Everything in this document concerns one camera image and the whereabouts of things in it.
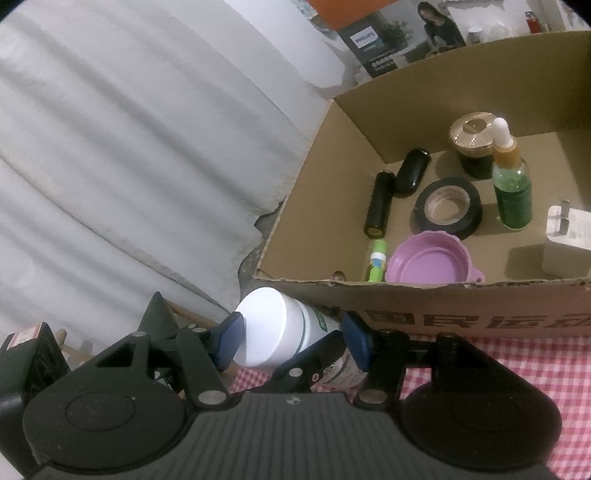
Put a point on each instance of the dark jar with gold lid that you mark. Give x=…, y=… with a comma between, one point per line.
x=475, y=134

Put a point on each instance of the brown cardboard box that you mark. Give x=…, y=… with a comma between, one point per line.
x=323, y=207

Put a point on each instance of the white pill bottle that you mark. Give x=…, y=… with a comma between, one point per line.
x=268, y=323

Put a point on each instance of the appliance box with orange flap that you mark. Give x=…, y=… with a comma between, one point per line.
x=369, y=46

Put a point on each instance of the white curtain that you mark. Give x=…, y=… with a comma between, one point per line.
x=115, y=161

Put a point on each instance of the green glue stick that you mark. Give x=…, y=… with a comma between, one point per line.
x=376, y=263

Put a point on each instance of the black key fob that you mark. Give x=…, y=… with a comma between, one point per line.
x=411, y=170

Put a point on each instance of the black tape roll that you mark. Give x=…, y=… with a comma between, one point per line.
x=422, y=207

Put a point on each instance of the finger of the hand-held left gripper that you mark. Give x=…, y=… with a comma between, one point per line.
x=304, y=364
x=159, y=318

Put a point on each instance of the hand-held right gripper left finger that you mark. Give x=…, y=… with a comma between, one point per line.
x=228, y=340

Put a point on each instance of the red lighter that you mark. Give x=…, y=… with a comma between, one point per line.
x=532, y=22

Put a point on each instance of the purple plastic bowl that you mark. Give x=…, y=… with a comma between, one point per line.
x=429, y=263

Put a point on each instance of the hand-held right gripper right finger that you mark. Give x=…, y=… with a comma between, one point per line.
x=355, y=342

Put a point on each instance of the white charger plug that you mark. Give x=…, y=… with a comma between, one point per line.
x=568, y=249

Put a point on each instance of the pink checkered tablecloth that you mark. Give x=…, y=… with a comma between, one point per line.
x=531, y=364

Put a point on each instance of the black cylindrical tube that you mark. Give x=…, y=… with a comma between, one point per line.
x=378, y=203

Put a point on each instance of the green dropper bottle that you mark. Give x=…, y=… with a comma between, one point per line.
x=512, y=198

